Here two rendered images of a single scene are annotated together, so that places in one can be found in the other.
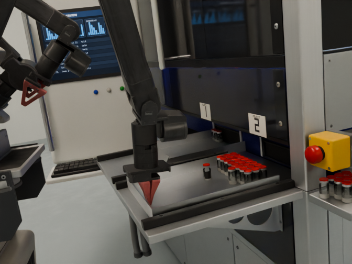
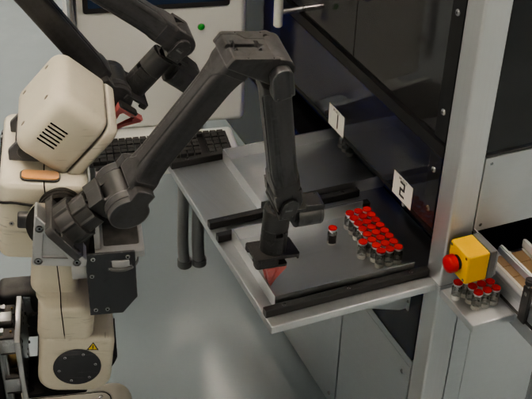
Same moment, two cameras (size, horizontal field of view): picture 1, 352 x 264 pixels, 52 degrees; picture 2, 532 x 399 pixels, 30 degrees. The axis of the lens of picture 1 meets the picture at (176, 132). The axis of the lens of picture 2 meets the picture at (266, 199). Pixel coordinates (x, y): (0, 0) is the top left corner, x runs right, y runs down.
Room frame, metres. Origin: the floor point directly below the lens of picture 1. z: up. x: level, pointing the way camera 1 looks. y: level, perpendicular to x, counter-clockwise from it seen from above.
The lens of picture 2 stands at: (-0.86, 0.23, 2.27)
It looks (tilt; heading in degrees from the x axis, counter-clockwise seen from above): 34 degrees down; 355
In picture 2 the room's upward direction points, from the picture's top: 2 degrees clockwise
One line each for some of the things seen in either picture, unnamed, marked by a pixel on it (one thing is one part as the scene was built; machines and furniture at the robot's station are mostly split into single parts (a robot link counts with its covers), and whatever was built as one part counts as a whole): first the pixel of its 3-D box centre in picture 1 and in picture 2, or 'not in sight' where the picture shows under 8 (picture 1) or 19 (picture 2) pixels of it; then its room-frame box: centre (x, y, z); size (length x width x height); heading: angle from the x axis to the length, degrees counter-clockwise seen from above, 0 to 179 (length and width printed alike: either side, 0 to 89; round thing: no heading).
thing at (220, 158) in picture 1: (233, 170); (364, 238); (0.97, -0.15, 0.90); 0.18 x 0.02 x 0.05; 19
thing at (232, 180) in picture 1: (232, 175); (362, 248); (0.93, -0.14, 0.90); 0.02 x 0.02 x 0.05
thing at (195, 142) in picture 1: (186, 147); (302, 167); (1.29, -0.03, 0.90); 0.34 x 0.26 x 0.04; 110
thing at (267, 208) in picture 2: (146, 132); (279, 216); (0.82, 0.07, 1.08); 0.07 x 0.06 x 0.07; 110
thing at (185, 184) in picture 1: (198, 182); (321, 251); (0.94, -0.04, 0.90); 0.34 x 0.26 x 0.04; 109
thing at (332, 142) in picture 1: (331, 150); (471, 258); (0.78, -0.34, 1.00); 0.08 x 0.07 x 0.07; 110
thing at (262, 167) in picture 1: (247, 166); (381, 234); (0.99, -0.19, 0.90); 0.18 x 0.02 x 0.05; 19
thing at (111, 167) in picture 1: (188, 171); (304, 217); (1.11, -0.02, 0.87); 0.70 x 0.48 x 0.02; 20
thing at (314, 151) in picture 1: (315, 154); (453, 263); (0.76, -0.30, 0.99); 0.04 x 0.04 x 0.04; 20
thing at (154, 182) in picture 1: (142, 187); (264, 268); (0.81, 0.09, 0.95); 0.07 x 0.07 x 0.09; 18
